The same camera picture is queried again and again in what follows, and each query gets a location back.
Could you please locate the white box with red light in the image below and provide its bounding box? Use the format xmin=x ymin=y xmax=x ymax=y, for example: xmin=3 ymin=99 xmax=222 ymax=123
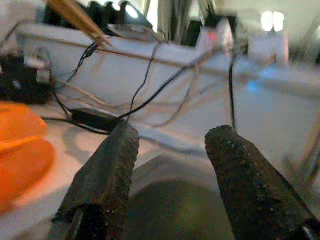
xmin=196 ymin=17 xmax=237 ymax=52

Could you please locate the thin black cable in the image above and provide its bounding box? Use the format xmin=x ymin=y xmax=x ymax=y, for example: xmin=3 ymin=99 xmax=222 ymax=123
xmin=129 ymin=44 xmax=161 ymax=118

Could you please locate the black power strip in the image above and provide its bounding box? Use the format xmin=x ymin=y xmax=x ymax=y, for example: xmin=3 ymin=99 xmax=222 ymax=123
xmin=0 ymin=54 xmax=55 ymax=105

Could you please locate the steel kitchen sink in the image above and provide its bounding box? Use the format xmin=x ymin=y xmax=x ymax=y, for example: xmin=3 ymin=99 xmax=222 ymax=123
xmin=126 ymin=152 xmax=320 ymax=240

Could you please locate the black power adapter brick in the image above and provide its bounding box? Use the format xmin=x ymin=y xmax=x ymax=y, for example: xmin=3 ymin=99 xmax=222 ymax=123
xmin=71 ymin=107 xmax=121 ymax=132

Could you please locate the knotted black cable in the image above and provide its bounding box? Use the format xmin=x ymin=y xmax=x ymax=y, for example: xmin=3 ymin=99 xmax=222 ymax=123
xmin=56 ymin=41 xmax=100 ymax=88

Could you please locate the orange bowl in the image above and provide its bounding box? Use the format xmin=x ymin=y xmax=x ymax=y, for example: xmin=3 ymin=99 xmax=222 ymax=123
xmin=0 ymin=101 xmax=48 ymax=151

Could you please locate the orange plate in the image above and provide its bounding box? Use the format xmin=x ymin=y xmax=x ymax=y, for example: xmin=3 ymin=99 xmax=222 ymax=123
xmin=0 ymin=138 xmax=56 ymax=213

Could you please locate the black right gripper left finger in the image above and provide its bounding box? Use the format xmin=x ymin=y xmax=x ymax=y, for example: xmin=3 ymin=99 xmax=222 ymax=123
xmin=48 ymin=119 xmax=140 ymax=240

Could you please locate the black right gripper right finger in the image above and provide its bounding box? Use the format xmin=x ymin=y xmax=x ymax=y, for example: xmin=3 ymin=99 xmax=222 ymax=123
xmin=204 ymin=124 xmax=320 ymax=240

